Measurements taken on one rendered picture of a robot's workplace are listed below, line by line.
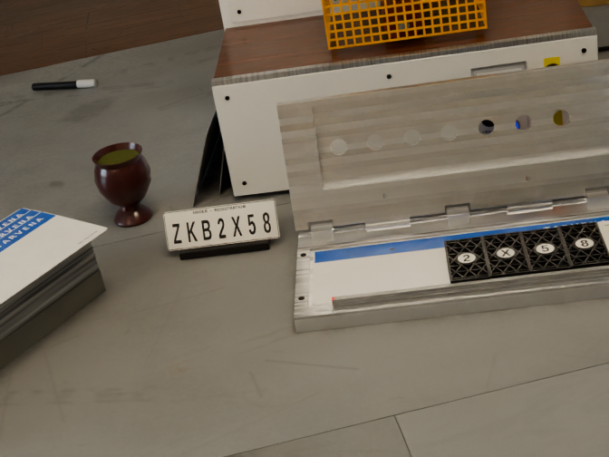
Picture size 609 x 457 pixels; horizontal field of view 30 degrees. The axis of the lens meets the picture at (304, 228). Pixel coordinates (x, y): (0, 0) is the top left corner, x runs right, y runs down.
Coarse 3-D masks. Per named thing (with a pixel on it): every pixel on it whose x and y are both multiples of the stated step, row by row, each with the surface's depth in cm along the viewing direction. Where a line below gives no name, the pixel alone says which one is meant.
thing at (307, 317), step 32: (320, 224) 155; (416, 224) 155; (448, 224) 153; (480, 224) 152; (512, 224) 150; (512, 288) 137; (544, 288) 136; (576, 288) 136; (608, 288) 136; (320, 320) 139; (352, 320) 139; (384, 320) 139
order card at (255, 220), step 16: (208, 208) 159; (224, 208) 159; (240, 208) 159; (256, 208) 159; (272, 208) 158; (176, 224) 160; (192, 224) 160; (208, 224) 159; (224, 224) 159; (240, 224) 159; (256, 224) 159; (272, 224) 159; (176, 240) 160; (192, 240) 160; (208, 240) 160; (224, 240) 159; (240, 240) 159
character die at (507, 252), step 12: (492, 240) 146; (504, 240) 145; (516, 240) 145; (492, 252) 144; (504, 252) 143; (516, 252) 142; (492, 264) 141; (504, 264) 141; (516, 264) 140; (528, 264) 140; (492, 276) 139; (504, 276) 139
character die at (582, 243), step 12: (564, 228) 146; (576, 228) 146; (588, 228) 145; (564, 240) 143; (576, 240) 143; (588, 240) 142; (600, 240) 142; (576, 252) 141; (588, 252) 141; (600, 252) 140; (576, 264) 138; (588, 264) 138; (600, 264) 138
